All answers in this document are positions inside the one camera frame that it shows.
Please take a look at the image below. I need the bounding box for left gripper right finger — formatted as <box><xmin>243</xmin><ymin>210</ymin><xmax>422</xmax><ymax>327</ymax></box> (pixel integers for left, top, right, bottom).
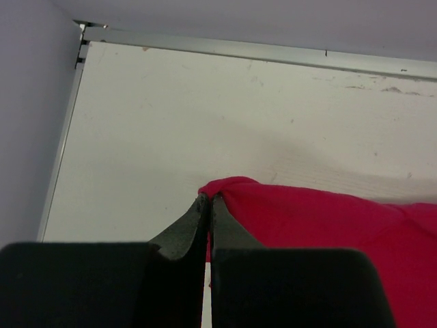
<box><xmin>210</xmin><ymin>195</ymin><xmax>395</xmax><ymax>327</ymax></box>

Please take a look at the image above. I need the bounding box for red t shirt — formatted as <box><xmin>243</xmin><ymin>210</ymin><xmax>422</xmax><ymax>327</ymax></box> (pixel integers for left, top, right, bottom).
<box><xmin>200</xmin><ymin>177</ymin><xmax>436</xmax><ymax>327</ymax></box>

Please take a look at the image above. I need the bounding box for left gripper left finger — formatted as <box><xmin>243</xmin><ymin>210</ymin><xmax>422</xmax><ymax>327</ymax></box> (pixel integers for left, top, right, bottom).
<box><xmin>1</xmin><ymin>195</ymin><xmax>208</xmax><ymax>327</ymax></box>

